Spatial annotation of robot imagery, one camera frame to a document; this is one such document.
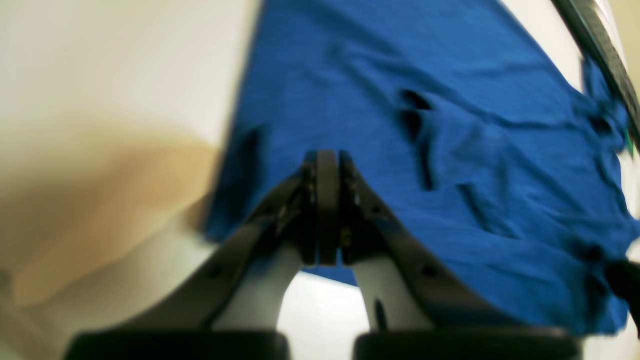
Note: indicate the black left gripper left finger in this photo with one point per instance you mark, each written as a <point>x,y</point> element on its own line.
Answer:
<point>229,307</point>

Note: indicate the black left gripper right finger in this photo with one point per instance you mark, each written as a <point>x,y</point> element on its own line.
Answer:
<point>417,308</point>

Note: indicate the blue long-sleeve t-shirt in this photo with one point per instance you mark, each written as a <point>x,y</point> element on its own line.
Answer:
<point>465,128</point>

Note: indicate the green tape roll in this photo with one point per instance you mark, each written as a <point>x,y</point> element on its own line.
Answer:
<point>629,143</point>

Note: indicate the black computer keyboard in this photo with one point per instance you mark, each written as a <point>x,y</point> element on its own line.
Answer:
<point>589,32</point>

